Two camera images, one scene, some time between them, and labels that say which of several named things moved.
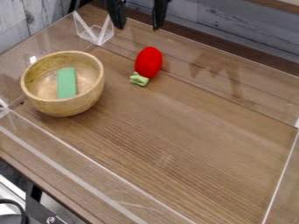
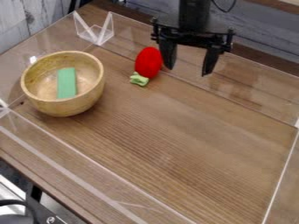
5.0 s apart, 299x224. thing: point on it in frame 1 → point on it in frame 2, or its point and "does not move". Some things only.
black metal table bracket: (38, 213) does not move
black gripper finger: (117, 12) → (169, 48)
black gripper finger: (160, 11) → (210, 59)
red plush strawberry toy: (148, 66) does not move
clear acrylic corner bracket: (93, 33) does not move
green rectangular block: (66, 83) does not move
